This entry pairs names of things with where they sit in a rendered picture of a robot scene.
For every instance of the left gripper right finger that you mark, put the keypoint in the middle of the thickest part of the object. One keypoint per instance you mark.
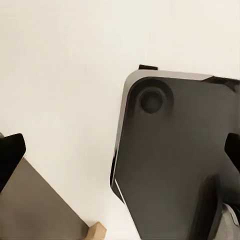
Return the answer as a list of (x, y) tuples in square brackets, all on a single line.
[(232, 148)]

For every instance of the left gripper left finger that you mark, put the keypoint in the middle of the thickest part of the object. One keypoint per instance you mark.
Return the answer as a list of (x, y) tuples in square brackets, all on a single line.
[(12, 150)]

